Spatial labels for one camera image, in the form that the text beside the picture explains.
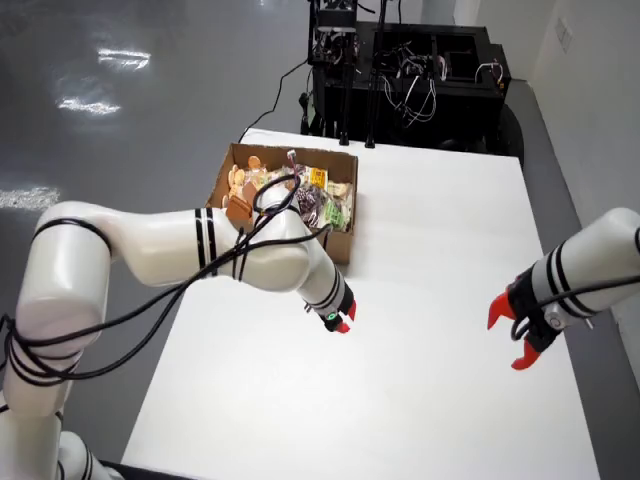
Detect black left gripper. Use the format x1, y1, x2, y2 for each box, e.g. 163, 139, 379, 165
322, 282, 359, 335

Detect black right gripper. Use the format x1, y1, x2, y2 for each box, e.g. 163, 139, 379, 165
486, 272, 558, 372

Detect green white snack packet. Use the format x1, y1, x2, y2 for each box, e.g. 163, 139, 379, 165
319, 196, 352, 233

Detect purple snack packet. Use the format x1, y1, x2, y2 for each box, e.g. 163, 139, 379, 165
293, 182, 327, 214

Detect yellow snack packet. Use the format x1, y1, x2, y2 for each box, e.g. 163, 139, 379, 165
305, 166, 330, 191

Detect pale snack packet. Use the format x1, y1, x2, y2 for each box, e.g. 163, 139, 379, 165
263, 167, 297, 190

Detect brown cardboard box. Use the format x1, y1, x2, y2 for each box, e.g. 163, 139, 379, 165
203, 142, 360, 265

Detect ridged brown rectangular biscuit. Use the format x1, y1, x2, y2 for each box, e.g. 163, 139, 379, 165
224, 194, 255, 222

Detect black tripod stand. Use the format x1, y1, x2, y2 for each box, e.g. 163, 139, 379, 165
363, 0, 389, 150
338, 0, 352, 147

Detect black equipment cabinet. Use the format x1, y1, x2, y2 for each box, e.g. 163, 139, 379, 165
310, 22, 525, 155

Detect black computer unit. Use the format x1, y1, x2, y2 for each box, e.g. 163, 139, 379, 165
308, 0, 359, 66

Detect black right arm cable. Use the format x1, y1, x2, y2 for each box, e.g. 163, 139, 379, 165
508, 227, 640, 342

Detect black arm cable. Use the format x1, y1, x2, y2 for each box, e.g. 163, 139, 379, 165
0, 148, 335, 389
508, 227, 640, 342

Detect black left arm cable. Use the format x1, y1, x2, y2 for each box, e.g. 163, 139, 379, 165
0, 148, 335, 389

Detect black floor cable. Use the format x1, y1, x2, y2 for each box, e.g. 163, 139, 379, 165
239, 58, 315, 144

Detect white cable bundle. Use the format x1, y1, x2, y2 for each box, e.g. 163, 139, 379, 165
382, 42, 439, 125

